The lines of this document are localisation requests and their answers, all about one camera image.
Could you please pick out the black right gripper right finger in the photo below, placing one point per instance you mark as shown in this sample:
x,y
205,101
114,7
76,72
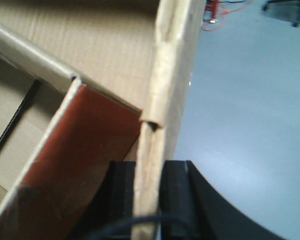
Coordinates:
x,y
184,192

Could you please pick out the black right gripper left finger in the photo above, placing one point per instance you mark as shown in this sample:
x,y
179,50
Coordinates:
x,y
112,202

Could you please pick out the cardboard box with red print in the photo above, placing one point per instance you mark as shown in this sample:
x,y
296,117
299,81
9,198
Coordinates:
x,y
91,128

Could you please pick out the large plain cardboard box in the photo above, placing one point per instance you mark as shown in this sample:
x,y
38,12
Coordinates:
x,y
140,50

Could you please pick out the black office chair base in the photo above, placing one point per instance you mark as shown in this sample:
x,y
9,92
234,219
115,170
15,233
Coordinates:
x,y
283,10

